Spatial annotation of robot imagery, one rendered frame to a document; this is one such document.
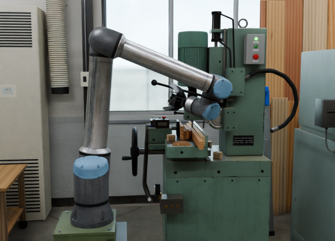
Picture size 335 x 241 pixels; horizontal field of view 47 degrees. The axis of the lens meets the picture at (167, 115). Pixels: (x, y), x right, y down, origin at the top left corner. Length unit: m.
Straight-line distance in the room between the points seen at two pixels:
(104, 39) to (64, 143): 2.13
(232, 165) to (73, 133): 1.90
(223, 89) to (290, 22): 2.17
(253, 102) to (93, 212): 1.08
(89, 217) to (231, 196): 0.84
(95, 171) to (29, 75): 1.84
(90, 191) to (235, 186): 0.85
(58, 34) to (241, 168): 2.01
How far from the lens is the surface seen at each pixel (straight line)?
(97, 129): 1.82
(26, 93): 3.39
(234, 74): 2.11
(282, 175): 3.65
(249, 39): 2.16
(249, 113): 2.23
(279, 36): 3.72
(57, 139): 3.69
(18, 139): 3.45
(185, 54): 2.19
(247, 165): 2.17
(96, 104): 1.81
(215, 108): 1.87
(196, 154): 2.00
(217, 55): 2.22
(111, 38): 1.66
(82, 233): 1.69
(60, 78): 3.44
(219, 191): 2.17
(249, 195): 2.22
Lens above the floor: 1.29
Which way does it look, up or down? 7 degrees down
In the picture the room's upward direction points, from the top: straight up
